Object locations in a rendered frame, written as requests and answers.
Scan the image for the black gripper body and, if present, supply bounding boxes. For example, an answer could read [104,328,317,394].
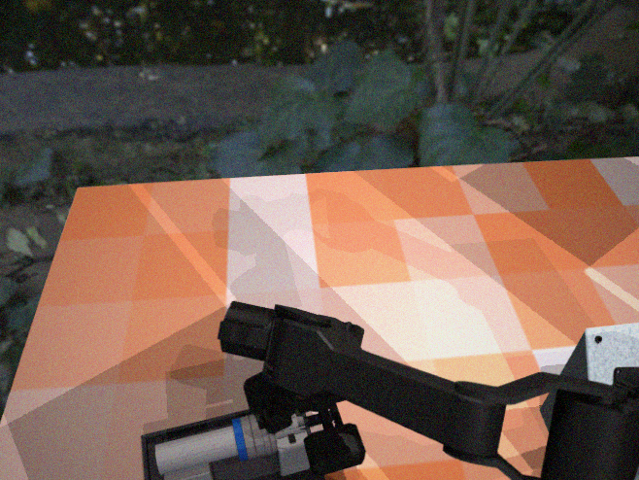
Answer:
[304,396,365,477]

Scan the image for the blue ring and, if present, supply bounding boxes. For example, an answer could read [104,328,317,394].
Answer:
[232,418,248,462]

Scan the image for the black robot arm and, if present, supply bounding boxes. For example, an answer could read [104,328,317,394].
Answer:
[218,301,639,480]

